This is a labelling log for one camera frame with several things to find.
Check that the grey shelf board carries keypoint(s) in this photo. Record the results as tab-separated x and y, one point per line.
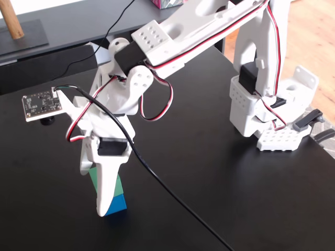
78	18

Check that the blue cube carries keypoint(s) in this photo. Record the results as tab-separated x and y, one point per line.
117	205

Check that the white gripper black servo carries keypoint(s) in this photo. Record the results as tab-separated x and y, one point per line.
112	147

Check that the pink patterned box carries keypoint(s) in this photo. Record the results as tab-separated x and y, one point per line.
167	4

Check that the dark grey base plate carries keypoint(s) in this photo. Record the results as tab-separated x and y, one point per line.
31	38

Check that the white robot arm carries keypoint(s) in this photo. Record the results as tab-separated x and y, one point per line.
199	34

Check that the wooden post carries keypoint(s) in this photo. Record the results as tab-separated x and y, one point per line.
13	23

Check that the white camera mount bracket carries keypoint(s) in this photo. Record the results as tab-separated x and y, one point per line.
69	104

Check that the grey black table clamp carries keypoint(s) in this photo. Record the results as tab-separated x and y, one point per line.
306	123

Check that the green cube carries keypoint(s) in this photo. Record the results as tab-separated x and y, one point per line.
117	187

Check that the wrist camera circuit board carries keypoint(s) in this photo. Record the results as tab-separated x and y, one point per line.
42	105

